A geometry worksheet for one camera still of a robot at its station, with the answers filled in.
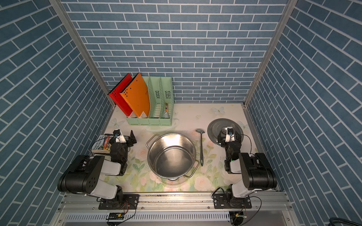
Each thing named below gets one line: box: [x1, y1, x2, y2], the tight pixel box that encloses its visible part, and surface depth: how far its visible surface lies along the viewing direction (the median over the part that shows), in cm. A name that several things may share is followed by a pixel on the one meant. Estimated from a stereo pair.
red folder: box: [107, 72, 134, 117], surface depth 91 cm
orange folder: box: [120, 72, 151, 118], surface depth 99 cm
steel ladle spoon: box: [195, 128, 206, 167], surface depth 93 cm
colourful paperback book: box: [91, 134, 116, 154], surface depth 93 cm
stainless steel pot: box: [145, 132, 200, 182], surface depth 89 cm
